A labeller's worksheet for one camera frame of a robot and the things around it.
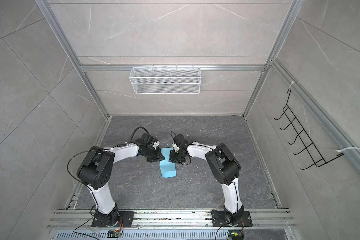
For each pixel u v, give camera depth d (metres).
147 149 0.80
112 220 0.65
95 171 0.49
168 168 0.89
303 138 0.67
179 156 0.82
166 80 1.01
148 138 0.80
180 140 0.80
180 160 0.84
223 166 0.52
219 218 0.74
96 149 0.53
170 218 0.75
